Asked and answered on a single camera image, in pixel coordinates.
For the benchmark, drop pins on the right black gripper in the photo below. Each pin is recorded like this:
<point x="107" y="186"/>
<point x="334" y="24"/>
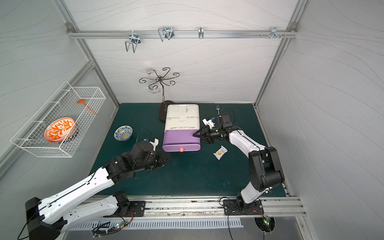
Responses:
<point x="205" y="134"/>

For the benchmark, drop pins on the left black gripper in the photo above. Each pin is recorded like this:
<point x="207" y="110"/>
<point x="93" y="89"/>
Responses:
<point x="159" y="158"/>

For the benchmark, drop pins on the purple top drawer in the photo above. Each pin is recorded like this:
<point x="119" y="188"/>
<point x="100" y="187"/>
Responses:
<point x="181" y="141"/>

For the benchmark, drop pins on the white cookie packet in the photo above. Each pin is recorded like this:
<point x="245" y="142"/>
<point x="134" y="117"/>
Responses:
<point x="220" y="152"/>

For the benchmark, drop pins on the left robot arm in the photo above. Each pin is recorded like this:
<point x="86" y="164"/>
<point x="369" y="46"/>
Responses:
<point x="49" y="217"/>

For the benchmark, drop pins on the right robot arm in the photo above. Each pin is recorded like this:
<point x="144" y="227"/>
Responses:
<point x="265" y="167"/>

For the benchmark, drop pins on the white drawer cabinet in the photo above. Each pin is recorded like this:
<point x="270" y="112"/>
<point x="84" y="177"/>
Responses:
<point x="182" y="117"/>

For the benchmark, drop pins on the blue patterned small bowl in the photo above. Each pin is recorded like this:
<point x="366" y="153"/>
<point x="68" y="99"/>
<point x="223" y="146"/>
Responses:
<point x="123" y="133"/>

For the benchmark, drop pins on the metal mug tree stand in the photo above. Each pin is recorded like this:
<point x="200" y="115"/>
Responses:
<point x="156" y="82"/>

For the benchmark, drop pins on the orange spatula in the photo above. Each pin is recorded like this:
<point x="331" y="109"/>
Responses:
<point x="83" y="102"/>

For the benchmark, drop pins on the single metal hook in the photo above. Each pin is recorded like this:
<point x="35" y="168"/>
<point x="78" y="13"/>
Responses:
<point x="201" y="32"/>

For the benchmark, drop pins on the orange patterned plate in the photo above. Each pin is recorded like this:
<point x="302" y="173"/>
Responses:
<point x="61" y="130"/>

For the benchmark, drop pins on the double metal hook middle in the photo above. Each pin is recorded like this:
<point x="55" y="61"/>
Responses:
<point x="166" y="33"/>

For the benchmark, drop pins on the double metal hook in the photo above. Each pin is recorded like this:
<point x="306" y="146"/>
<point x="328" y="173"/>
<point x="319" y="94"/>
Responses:
<point x="133" y="42"/>
<point x="166" y="33"/>

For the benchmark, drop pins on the double metal hook left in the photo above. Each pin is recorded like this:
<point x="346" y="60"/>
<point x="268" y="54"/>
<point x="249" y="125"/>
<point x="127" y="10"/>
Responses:
<point x="133" y="42"/>

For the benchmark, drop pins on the metal hook right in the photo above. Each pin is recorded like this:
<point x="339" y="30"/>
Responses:
<point x="273" y="34"/>

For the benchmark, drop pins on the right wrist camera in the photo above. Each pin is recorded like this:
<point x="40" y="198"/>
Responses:
<point x="222" y="121"/>

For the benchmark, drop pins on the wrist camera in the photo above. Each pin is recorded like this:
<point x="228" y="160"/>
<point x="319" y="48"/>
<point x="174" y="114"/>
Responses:
<point x="154" y="142"/>
<point x="222" y="121"/>

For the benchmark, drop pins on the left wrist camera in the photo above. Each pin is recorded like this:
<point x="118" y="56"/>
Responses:
<point x="154" y="142"/>

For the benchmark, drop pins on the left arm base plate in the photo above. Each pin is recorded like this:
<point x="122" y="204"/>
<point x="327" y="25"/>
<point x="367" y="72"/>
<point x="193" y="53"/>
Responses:
<point x="135" y="209"/>

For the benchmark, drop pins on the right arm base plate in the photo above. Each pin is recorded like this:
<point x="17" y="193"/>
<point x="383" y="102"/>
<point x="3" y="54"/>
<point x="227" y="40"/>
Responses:
<point x="232" y="208"/>

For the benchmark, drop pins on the white wire basket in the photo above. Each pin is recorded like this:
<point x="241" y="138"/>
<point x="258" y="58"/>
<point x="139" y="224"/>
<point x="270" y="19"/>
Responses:
<point x="61" y="104"/>

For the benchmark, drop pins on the aluminium wall rail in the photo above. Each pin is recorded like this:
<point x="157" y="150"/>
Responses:
<point x="179" y="34"/>

